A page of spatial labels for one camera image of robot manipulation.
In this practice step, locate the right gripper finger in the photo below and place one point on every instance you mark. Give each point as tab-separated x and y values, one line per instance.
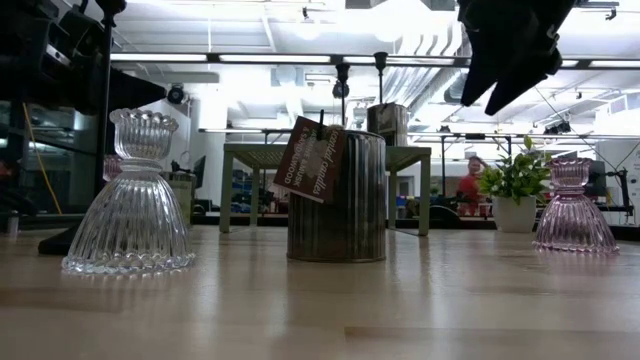
515	85
484	75

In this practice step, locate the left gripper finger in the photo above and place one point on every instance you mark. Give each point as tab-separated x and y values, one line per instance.
135	94

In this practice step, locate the pink glass candle holder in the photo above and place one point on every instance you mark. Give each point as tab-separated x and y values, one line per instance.
111	167
575	225

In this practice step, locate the clear glass candle holder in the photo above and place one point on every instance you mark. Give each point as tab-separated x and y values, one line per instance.
132	220

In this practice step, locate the grey metal-lid glass jar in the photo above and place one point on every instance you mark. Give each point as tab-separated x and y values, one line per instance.
350	200

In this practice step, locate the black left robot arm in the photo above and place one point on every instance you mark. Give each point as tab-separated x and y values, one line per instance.
25	50

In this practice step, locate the black ceiling spotlight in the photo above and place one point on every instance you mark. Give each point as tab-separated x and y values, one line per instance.
176	94
340	90

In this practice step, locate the green potted plant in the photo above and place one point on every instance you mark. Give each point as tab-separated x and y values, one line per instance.
517	175

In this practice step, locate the person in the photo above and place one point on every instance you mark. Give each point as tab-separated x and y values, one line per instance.
470	187

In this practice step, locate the small grey canister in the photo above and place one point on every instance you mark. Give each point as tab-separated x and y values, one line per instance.
12	225

